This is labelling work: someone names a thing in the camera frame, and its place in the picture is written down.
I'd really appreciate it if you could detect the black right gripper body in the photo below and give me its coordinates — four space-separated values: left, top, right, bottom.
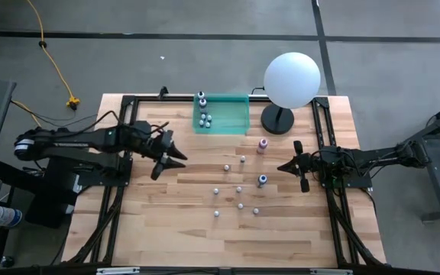
294 140 321 194

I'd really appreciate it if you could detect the white and blue canister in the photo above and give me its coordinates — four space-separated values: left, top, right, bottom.
0 205 24 229

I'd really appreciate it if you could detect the white globe table lamp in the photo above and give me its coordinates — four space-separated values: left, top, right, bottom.
260 51 322 135

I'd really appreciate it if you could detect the black metal table frame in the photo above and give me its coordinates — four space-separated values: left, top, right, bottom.
61 94 387 268

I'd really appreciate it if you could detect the yellow extension cord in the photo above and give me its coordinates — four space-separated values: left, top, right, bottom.
26 0 82 110
11 99 57 129

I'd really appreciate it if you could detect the silver metal bracket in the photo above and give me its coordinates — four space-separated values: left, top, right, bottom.
96 267 141 275
310 268 353 275

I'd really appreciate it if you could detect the black floor stand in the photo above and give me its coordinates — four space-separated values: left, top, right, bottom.
0 127 86 229

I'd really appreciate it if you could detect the black metal stand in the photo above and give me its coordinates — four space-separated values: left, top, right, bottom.
406 97 440 222

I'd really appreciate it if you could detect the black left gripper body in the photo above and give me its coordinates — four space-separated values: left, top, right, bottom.
143 130 174 182

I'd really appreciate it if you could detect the teal translucent plastic bin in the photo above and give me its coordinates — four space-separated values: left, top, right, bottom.
192 93 251 136

